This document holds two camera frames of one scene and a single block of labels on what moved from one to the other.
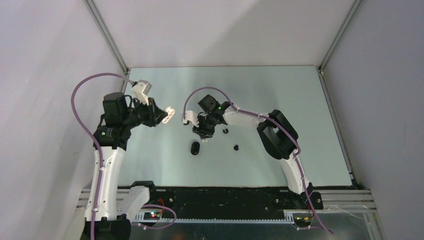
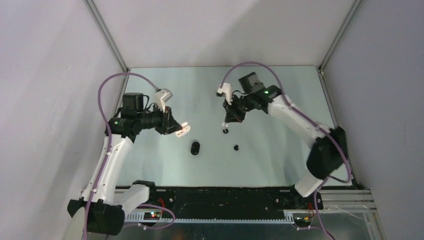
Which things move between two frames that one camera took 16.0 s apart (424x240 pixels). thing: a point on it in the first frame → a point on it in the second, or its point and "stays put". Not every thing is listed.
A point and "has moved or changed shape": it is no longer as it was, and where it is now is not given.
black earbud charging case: x=195 y=148 stays put
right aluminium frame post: x=328 y=54 stays put
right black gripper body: x=206 y=126 → x=239 y=107
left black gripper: x=155 y=114 → x=168 y=125
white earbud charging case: x=170 y=112 has moved or changed shape
